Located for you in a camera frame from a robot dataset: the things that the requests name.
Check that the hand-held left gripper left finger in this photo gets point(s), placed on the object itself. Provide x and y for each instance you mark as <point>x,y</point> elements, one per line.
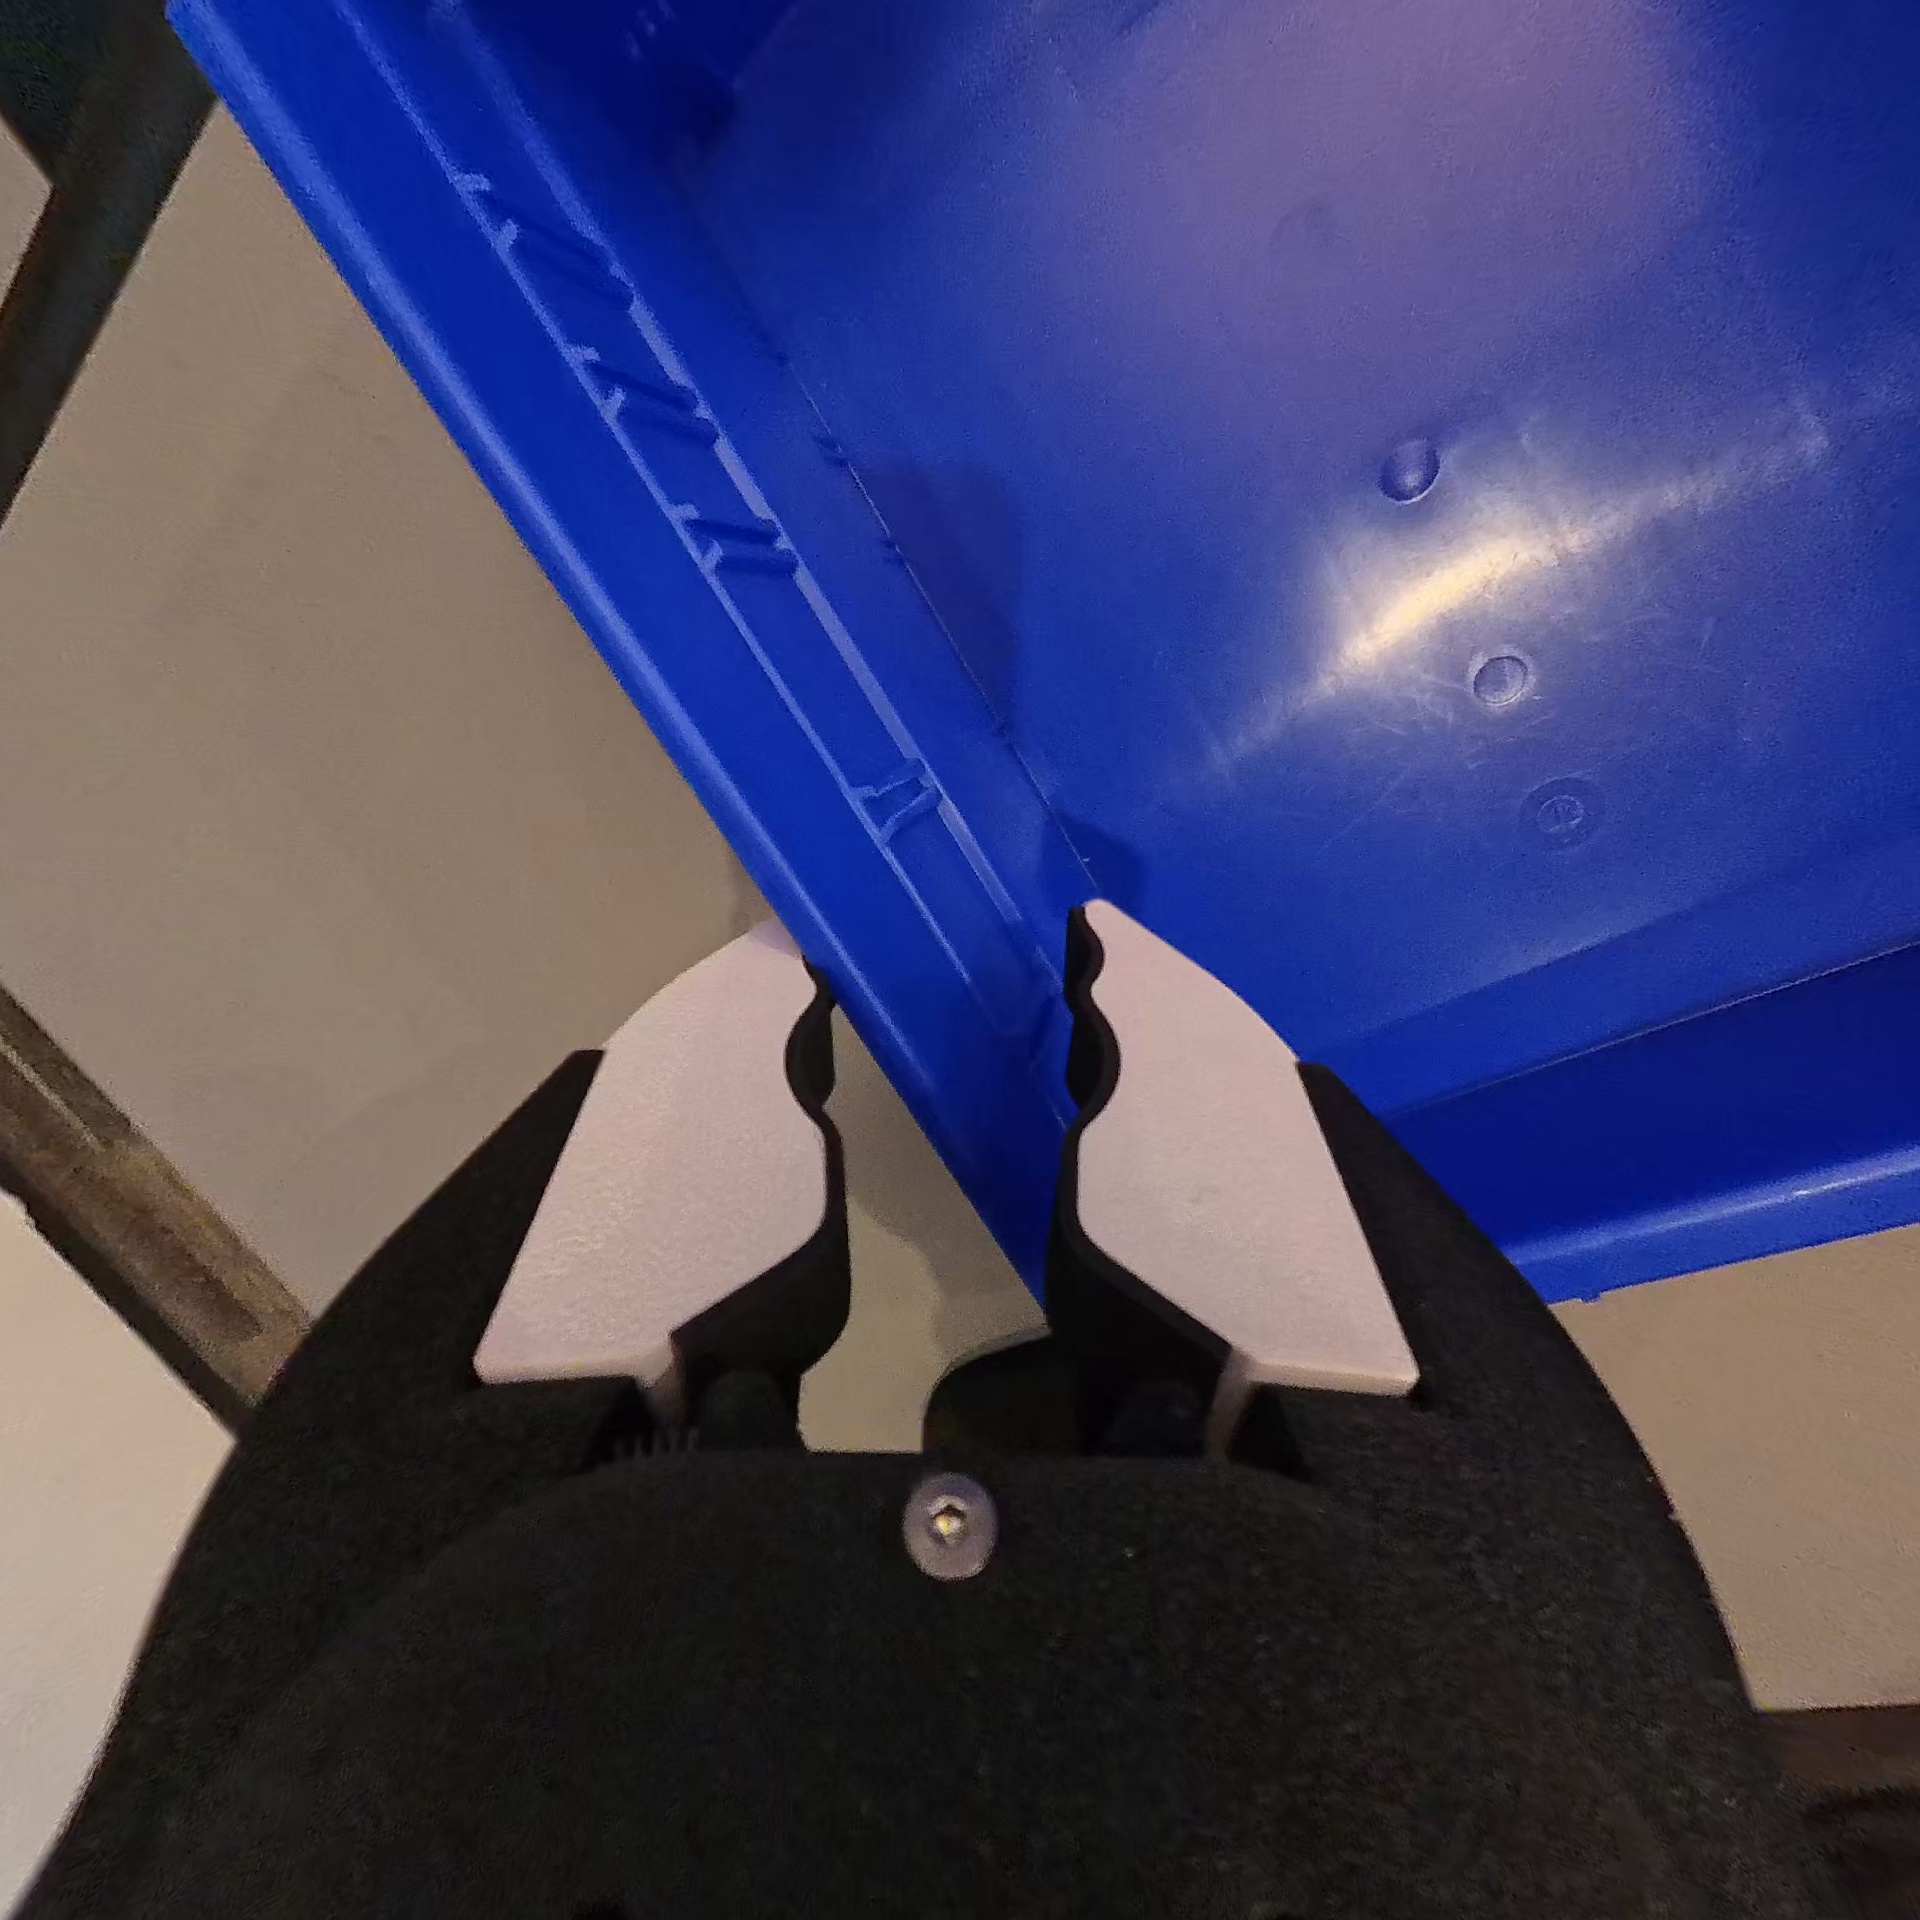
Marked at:
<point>661,1185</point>

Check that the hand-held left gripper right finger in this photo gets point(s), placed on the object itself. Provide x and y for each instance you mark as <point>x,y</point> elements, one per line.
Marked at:
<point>1230,1202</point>

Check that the blue plastic storage bin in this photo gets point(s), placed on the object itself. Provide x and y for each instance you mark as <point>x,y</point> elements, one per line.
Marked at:
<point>1201,451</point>

